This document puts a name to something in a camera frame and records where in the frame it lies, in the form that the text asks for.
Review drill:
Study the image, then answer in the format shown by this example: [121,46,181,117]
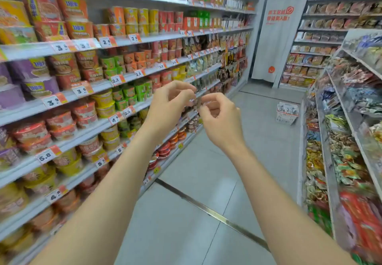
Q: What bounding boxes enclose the white bakery display shelf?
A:
[279,0,382,91]

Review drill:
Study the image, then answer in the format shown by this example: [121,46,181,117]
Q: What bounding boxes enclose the person's left hand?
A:
[142,80,197,145]

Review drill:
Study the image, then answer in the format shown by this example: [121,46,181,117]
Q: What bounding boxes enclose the person's left forearm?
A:
[29,126,168,265]

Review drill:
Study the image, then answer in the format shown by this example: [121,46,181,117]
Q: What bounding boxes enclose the white noodle display shelf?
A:
[0,0,260,265]

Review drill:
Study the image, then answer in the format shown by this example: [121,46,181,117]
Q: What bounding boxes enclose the person's right forearm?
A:
[228,144,357,265]

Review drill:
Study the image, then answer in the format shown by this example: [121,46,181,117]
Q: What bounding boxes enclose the rows of wrapped bakery packets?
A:
[280,1,382,88]

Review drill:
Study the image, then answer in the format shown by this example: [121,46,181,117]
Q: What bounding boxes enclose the white door banner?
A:
[251,0,302,83]

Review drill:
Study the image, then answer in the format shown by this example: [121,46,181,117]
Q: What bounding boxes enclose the rows of instant noodle cups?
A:
[0,0,254,256]

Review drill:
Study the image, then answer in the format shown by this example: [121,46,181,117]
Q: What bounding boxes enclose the white snack display shelf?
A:
[297,29,382,265]

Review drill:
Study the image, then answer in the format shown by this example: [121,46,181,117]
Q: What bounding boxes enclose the person's right hand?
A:
[198,92,248,156]

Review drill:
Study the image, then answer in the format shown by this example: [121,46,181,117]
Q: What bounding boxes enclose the rows of colourful snack packets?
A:
[303,32,382,265]

